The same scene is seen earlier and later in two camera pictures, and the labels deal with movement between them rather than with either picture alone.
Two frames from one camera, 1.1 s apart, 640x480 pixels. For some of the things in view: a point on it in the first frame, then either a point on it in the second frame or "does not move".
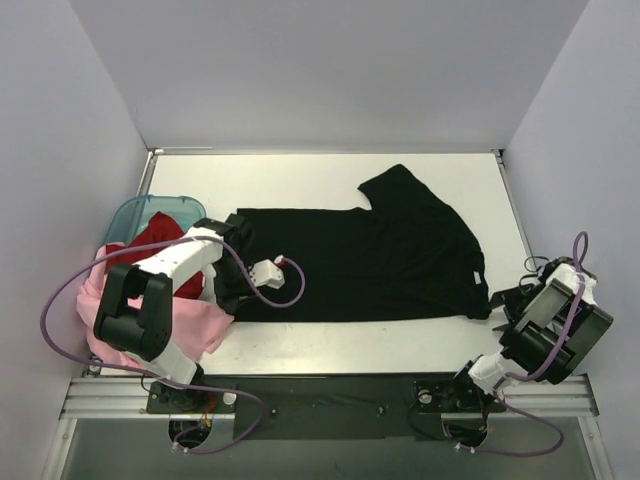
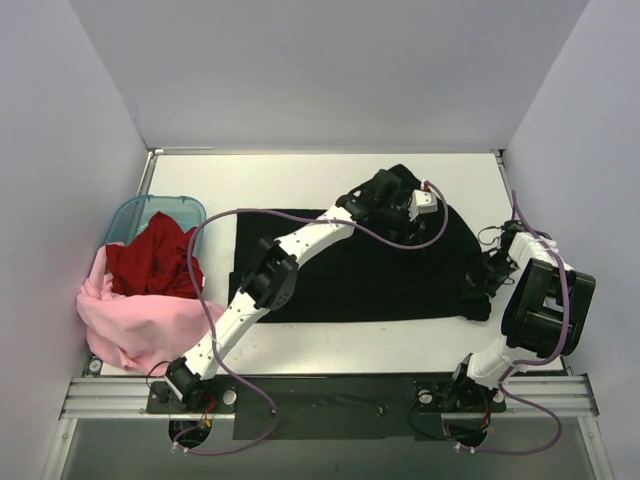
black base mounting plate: (280, 408) does not move
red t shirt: (159, 228) does not move
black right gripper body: (513, 302) -> (489, 270)
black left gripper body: (232, 288) -> (405, 220)
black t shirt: (411, 258) does not move
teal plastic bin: (135, 215) does not move
